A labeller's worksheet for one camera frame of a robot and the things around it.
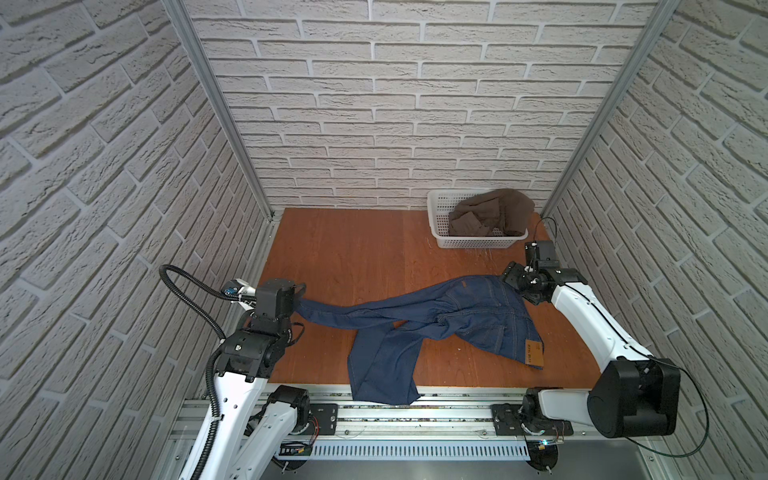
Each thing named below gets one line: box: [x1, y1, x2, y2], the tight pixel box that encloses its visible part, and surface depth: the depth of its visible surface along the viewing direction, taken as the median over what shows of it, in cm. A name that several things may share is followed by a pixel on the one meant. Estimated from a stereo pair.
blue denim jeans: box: [294, 276, 545, 405], surface depth 86 cm
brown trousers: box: [448, 189, 535, 237], surface depth 112 cm
